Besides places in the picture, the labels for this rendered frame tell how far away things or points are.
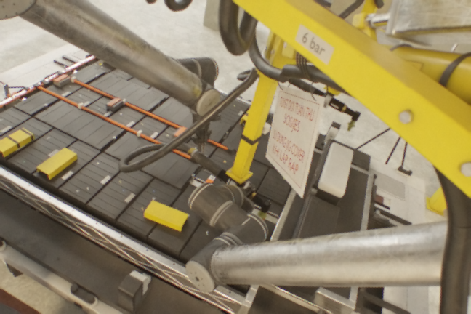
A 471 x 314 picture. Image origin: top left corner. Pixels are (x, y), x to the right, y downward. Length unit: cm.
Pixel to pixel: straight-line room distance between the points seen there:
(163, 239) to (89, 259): 31
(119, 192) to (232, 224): 61
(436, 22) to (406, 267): 35
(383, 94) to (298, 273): 45
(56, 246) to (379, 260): 123
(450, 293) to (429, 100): 25
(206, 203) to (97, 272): 56
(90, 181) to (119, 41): 81
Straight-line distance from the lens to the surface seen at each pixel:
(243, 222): 105
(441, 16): 44
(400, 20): 50
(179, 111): 196
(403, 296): 184
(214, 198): 108
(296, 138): 84
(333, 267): 65
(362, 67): 36
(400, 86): 34
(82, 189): 152
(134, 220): 141
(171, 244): 135
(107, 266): 145
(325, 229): 146
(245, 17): 70
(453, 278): 47
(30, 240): 156
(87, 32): 82
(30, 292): 246
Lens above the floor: 213
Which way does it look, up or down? 41 degrees down
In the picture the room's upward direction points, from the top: 18 degrees clockwise
